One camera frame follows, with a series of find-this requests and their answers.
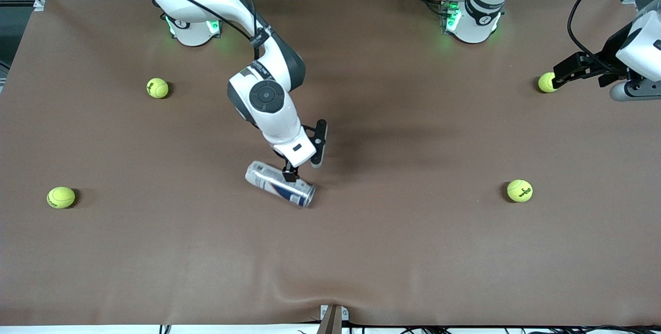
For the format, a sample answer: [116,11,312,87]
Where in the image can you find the silver blue drink can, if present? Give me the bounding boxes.
[245,161,316,209]

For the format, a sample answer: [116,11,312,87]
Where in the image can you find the metal table edge clamp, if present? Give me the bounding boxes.
[316,304,350,334]

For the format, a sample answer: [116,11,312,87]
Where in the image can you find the brown table cover sheet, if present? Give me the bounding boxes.
[0,0,661,327]

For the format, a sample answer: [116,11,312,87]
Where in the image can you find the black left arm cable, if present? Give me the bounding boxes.
[567,0,661,76]

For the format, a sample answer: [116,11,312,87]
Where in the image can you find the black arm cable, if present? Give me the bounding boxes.
[129,0,272,74]
[567,0,661,76]

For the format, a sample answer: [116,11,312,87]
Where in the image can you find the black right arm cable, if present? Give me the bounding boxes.
[129,0,272,74]

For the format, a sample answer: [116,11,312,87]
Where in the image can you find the black floor cable bundle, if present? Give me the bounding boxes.
[398,325,661,334]

